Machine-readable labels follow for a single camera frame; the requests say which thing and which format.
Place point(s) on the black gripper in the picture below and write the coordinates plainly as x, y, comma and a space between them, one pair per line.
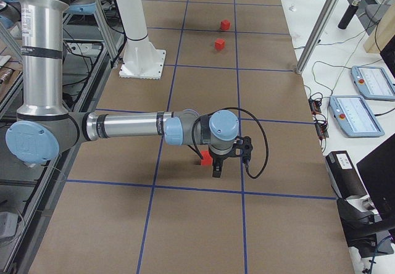
218, 158

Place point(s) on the red block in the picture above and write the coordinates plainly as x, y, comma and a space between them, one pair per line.
206, 160
219, 44
225, 25

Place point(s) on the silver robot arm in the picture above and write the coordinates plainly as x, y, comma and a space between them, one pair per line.
44, 127

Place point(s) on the small circuit board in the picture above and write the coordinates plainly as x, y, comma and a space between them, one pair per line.
315, 106

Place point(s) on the black box with label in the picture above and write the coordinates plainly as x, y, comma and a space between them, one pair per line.
345, 181

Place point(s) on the near teach pendant tablet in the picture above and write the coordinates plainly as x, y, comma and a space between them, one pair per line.
354, 117

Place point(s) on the teach pendant tablet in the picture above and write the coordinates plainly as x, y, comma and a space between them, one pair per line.
373, 83
354, 117

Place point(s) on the black monitor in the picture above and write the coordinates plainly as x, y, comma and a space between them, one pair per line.
376, 170

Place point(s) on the far teach pendant tablet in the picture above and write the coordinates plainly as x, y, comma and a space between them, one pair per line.
373, 83

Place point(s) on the black water bottle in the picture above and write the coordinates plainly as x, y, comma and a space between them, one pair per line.
348, 15

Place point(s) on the white pedestal column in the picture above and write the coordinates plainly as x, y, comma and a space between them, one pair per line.
140, 58

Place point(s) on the aluminium frame post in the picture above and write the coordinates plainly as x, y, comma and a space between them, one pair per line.
315, 35

